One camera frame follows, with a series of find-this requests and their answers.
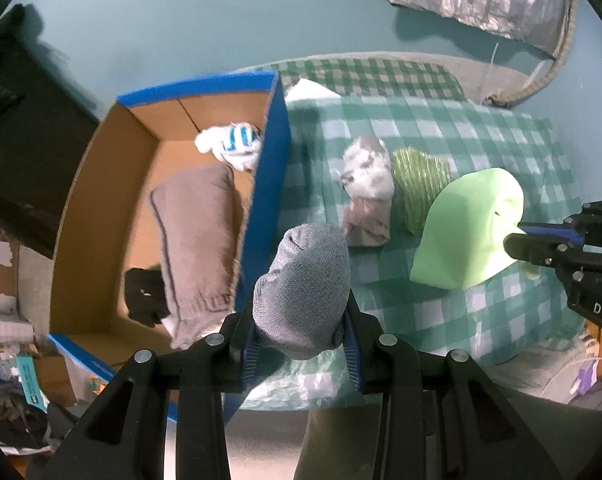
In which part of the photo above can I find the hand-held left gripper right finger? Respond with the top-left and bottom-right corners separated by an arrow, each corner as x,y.
340,290 -> 563,480

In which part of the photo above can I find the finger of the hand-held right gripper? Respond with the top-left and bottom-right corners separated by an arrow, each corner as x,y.
517,199 -> 602,253
502,231 -> 602,311

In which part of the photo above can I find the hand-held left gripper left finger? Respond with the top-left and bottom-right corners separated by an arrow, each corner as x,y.
40,305 -> 262,480

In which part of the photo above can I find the lime green cloth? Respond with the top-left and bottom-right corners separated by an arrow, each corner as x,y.
409,167 -> 542,291

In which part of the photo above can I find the black sock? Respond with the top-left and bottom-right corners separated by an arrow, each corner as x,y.
124,266 -> 171,329

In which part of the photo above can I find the grey sock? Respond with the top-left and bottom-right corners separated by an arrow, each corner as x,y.
252,223 -> 353,362

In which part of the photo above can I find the taupe cloth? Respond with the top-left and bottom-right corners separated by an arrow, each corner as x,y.
149,162 -> 245,352

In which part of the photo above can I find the blue cardboard box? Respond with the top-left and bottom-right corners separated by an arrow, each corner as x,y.
48,70 -> 293,427

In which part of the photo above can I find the white blue striped sock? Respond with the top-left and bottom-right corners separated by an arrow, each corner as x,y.
194,121 -> 263,172

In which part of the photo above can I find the purple object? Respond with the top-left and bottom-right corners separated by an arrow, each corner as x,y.
570,362 -> 599,397

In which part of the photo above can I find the brown cardboard piece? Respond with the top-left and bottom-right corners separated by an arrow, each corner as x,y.
33,355 -> 79,408

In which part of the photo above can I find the teal printed box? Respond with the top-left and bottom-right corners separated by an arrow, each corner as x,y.
15,354 -> 48,413

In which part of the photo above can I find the green striped sock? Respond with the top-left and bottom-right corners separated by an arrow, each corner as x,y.
390,146 -> 454,235

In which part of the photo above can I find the green checked tablecloth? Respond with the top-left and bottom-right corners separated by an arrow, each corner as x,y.
231,57 -> 584,411

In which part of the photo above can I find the white brown patterned sock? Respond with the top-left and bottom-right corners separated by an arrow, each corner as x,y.
338,135 -> 397,248

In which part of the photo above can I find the white paper card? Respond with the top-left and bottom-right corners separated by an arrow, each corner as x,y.
283,77 -> 343,104

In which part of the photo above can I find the dark cabinet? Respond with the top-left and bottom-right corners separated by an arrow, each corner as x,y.
0,4 -> 102,257

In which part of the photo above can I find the thick rope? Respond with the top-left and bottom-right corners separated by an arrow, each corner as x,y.
485,0 -> 580,109

